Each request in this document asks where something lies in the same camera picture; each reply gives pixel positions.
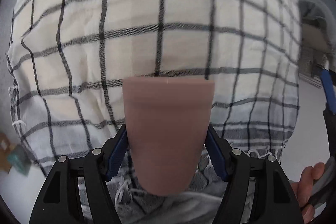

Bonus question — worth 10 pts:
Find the pink plastic cup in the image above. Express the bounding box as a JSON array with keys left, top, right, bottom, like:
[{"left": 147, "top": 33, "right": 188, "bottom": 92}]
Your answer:
[{"left": 122, "top": 77, "right": 215, "bottom": 196}]

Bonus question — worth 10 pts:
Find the person's right hand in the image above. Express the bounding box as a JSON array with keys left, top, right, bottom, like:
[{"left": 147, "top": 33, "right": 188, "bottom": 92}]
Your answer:
[{"left": 291, "top": 162, "right": 325, "bottom": 223}]

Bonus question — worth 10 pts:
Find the grey sectional sofa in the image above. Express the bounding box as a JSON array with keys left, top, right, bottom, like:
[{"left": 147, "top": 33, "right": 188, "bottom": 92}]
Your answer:
[{"left": 298, "top": 0, "right": 335, "bottom": 55}]

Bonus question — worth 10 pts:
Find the cardboard box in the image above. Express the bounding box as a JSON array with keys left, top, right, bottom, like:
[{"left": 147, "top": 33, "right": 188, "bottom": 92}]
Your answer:
[{"left": 0, "top": 133, "right": 31, "bottom": 176}]

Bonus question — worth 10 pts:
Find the checkered white tablecloth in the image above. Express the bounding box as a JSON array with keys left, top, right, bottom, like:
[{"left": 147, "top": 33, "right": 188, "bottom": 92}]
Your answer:
[{"left": 5, "top": 0, "right": 302, "bottom": 224}]

